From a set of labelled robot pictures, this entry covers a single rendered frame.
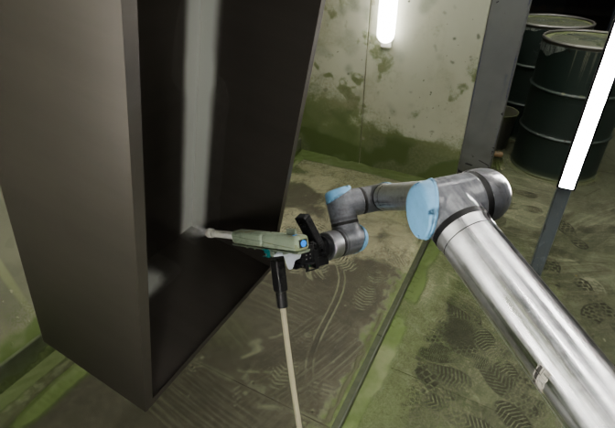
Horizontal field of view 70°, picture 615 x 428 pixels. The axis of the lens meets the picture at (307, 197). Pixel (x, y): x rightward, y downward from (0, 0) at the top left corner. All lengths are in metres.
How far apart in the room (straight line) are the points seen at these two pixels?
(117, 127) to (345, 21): 2.29
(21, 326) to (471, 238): 1.62
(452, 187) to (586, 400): 0.40
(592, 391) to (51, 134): 0.88
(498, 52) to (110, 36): 2.25
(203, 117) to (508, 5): 1.74
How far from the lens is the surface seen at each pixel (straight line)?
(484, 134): 2.79
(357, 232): 1.41
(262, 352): 1.83
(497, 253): 0.82
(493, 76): 2.68
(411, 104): 2.81
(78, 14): 0.66
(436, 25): 2.68
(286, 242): 1.15
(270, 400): 1.71
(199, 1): 1.29
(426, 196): 0.87
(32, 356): 2.00
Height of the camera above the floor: 1.46
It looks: 31 degrees down
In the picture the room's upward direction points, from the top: straight up
